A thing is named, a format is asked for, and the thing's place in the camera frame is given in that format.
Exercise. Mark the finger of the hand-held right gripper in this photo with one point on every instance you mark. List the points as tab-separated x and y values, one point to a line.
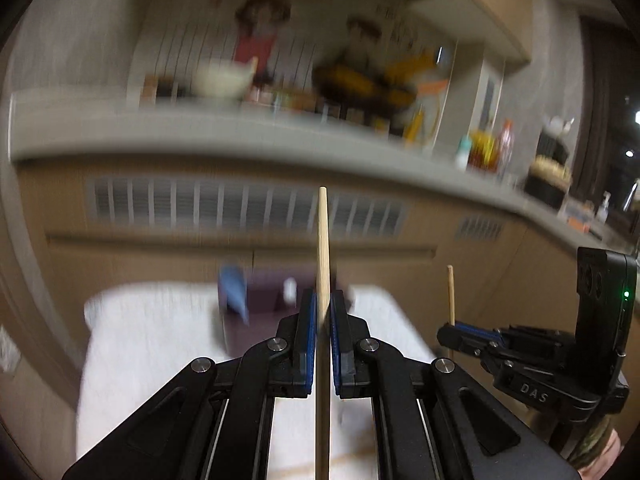
462	344
472	329

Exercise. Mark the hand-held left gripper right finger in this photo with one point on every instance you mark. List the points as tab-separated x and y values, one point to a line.
336	342

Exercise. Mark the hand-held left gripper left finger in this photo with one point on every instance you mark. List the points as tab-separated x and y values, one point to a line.
310	332

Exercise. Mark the wooden chopstick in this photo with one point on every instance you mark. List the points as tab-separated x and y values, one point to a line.
323	240
451	295

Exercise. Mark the purple plastic container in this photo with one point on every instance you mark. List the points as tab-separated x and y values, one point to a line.
262	302

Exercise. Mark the blue plastic spoon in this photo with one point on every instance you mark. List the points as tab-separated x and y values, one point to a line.
234	292

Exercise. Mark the person's right forearm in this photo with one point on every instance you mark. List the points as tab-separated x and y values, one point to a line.
592	445

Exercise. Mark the orange packet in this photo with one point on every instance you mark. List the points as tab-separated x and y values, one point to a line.
579	221

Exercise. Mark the small grey vent grille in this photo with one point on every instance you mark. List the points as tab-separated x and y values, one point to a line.
479	228

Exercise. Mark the clear pump bottle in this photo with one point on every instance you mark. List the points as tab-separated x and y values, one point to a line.
604	208

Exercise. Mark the black round pot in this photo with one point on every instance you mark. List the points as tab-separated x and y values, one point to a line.
547	185

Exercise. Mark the large grey vent grille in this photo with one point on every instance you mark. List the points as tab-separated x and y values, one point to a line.
225	207

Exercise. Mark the white lace tablecloth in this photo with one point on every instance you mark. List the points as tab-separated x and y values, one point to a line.
150	360

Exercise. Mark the teal lidded cup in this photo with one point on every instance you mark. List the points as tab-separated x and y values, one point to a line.
462	155

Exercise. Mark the black utensil holder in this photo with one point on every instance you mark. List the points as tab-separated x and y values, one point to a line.
555	142

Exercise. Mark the orange capped bottle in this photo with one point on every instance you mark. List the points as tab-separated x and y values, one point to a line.
505	147

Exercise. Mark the wooden base cabinet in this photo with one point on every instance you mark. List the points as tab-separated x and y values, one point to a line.
125	260

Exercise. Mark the small yellow bottle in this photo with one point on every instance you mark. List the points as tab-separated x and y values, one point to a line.
415	125

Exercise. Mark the grey stone countertop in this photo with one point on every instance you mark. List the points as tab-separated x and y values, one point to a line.
150	135

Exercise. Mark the white bowl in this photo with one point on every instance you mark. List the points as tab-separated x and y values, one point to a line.
220	77

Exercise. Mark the wooden upper cabinet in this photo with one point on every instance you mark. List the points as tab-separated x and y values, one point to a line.
490	5

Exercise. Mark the cartoon wall poster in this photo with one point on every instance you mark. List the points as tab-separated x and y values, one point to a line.
200	35

